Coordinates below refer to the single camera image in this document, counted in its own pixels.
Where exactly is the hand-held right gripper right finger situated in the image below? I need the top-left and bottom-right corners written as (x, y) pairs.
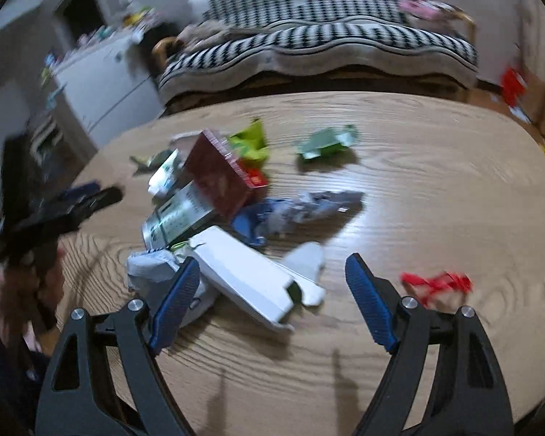
top-left (345, 253), bottom-right (514, 436)

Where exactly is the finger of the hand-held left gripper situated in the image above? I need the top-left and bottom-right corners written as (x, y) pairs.
top-left (68, 186), bottom-right (124, 223)
top-left (57, 182), bottom-right (101, 203)

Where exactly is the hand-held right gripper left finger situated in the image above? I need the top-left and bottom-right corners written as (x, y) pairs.
top-left (35, 257), bottom-right (201, 436)

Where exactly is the lime green snack bag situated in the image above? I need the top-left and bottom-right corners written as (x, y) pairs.
top-left (227, 118), bottom-right (271, 169)

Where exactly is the person's left hand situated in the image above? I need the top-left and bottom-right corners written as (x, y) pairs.
top-left (0, 245), bottom-right (66, 332)

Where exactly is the crumpled white paper bag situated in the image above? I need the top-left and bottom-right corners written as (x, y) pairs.
top-left (126, 249), bottom-right (219, 325)

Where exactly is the small olive wrapper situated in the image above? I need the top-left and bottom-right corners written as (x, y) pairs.
top-left (129, 150), bottom-right (173, 174)

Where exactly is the small white carton box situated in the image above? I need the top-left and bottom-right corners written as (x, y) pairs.
top-left (147, 149), bottom-right (185, 199)

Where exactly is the red plastic wrapper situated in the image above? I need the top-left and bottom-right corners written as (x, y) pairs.
top-left (400, 271), bottom-right (474, 306)

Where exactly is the long white carton box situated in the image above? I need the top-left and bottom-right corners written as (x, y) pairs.
top-left (188, 226), bottom-right (326, 331)

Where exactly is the green and white carton box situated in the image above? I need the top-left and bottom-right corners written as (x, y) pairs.
top-left (142, 181), bottom-right (219, 254)

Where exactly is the white cabinet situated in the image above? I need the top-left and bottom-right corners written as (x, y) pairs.
top-left (50, 34), bottom-right (164, 146)

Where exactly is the crumpled blue grey plastic bag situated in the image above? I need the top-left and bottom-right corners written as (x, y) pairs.
top-left (231, 190), bottom-right (365, 249)

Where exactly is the round wooden table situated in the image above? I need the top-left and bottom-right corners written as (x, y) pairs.
top-left (54, 92), bottom-right (545, 436)

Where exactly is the dark red carton box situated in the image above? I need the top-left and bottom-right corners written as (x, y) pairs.
top-left (183, 129), bottom-right (270, 224)

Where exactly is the dark green wrapper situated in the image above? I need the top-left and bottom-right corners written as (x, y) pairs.
top-left (296, 124), bottom-right (360, 163)

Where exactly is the red plastic bag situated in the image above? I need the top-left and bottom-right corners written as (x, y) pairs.
top-left (501, 67), bottom-right (529, 106)

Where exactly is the black and white patterned sofa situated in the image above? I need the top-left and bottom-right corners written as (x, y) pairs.
top-left (154, 0), bottom-right (480, 107)

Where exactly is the pink item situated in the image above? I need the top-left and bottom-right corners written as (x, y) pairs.
top-left (399, 0), bottom-right (442, 15)

